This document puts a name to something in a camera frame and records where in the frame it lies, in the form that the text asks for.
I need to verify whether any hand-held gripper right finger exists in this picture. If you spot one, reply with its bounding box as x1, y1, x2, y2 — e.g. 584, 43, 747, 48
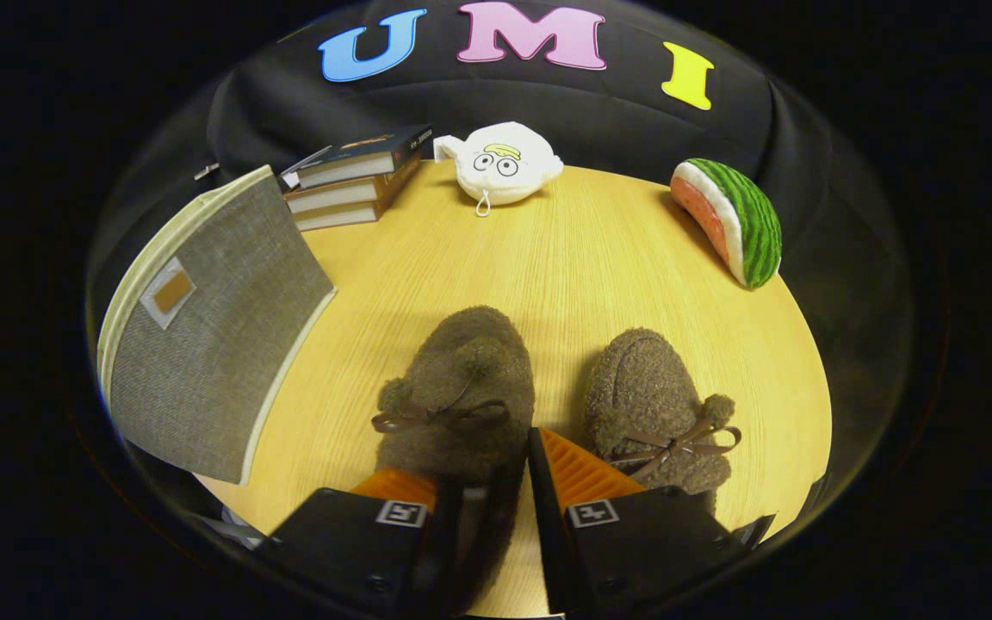
529, 427, 734, 619

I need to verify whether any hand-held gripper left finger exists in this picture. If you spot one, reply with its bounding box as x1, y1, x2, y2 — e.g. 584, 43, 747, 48
259, 468, 471, 619

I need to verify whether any brown fuzzy shoe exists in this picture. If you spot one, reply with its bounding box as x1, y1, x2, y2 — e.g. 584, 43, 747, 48
584, 327, 742, 518
371, 305, 540, 608

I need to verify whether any grey fabric storage box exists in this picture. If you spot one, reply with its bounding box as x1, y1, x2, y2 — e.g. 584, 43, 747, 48
97, 164, 338, 486

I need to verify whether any brown cover book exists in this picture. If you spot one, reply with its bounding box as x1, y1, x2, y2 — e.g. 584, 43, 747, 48
283, 159, 424, 214
292, 185, 402, 233

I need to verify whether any white plush toy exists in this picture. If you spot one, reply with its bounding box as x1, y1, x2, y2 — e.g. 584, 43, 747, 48
433, 121, 565, 217

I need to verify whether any watermelon slice plush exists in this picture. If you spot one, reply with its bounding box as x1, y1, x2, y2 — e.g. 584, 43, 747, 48
670, 158, 783, 289

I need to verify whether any dark cover book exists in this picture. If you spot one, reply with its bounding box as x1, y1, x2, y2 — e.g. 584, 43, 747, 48
296, 126, 434, 190

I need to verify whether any black backdrop cloth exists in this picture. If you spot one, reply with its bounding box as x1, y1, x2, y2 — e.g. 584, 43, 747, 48
87, 0, 915, 518

